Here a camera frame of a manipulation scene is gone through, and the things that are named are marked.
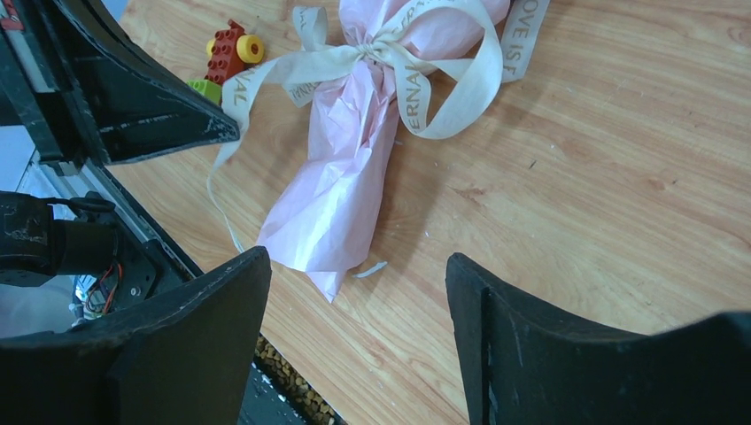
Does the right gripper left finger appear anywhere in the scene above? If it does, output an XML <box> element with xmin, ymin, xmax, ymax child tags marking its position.
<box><xmin>1</xmin><ymin>246</ymin><xmax>271</xmax><ymax>424</ymax></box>

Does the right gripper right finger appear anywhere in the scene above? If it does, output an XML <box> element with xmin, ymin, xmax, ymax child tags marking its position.
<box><xmin>445</xmin><ymin>252</ymin><xmax>750</xmax><ymax>424</ymax></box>

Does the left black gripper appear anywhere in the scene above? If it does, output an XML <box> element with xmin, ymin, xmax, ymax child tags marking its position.
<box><xmin>1</xmin><ymin>1</ymin><xmax>239</xmax><ymax>175</ymax></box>

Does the pink flower bouquet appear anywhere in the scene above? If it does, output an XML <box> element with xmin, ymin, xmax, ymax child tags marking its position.
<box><xmin>259</xmin><ymin>1</ymin><xmax>509</xmax><ymax>300</ymax></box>

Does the cream printed ribbon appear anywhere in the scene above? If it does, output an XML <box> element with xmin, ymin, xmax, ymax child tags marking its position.
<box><xmin>206</xmin><ymin>0</ymin><xmax>552</xmax><ymax>254</ymax></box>

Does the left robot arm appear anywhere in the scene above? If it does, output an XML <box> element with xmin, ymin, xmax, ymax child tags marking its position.
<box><xmin>1</xmin><ymin>1</ymin><xmax>239</xmax><ymax>287</ymax></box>

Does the toy brick car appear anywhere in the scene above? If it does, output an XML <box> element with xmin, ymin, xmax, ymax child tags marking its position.
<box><xmin>186</xmin><ymin>19</ymin><xmax>266</xmax><ymax>105</ymax></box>

